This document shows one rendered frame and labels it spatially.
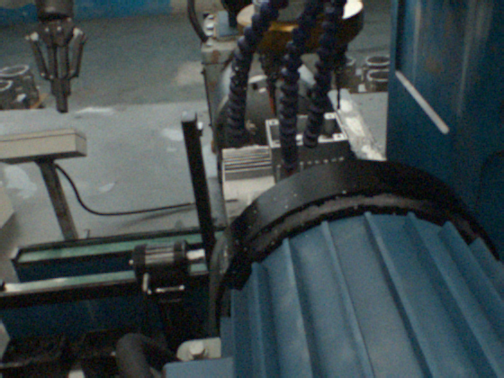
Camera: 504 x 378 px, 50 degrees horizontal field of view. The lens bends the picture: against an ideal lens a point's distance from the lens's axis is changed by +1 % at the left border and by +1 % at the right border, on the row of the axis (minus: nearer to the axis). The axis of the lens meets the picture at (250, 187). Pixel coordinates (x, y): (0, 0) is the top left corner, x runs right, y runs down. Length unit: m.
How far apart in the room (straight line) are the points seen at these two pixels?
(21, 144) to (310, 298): 0.99
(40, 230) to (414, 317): 1.23
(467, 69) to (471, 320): 0.51
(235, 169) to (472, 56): 0.39
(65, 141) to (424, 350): 1.01
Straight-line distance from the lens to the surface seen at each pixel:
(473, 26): 0.70
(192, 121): 0.69
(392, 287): 0.25
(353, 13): 0.77
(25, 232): 1.42
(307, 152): 0.84
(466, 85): 0.72
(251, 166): 0.86
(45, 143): 1.18
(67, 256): 1.08
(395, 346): 0.24
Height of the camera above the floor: 1.53
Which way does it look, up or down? 32 degrees down
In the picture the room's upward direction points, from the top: 6 degrees counter-clockwise
